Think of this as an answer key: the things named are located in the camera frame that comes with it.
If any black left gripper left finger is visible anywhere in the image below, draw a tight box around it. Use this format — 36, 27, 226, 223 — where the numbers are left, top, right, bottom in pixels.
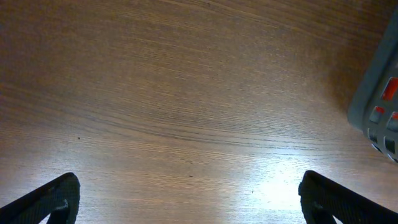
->
1, 172, 80, 224

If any grey plastic basket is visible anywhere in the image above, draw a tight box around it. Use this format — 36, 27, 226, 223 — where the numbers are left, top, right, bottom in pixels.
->
348, 9, 397, 162

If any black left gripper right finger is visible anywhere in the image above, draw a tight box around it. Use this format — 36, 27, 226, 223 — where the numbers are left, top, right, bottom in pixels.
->
298, 170, 397, 224

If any orange pasta package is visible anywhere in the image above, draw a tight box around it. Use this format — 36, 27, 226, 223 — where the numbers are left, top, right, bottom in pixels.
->
376, 65, 397, 120

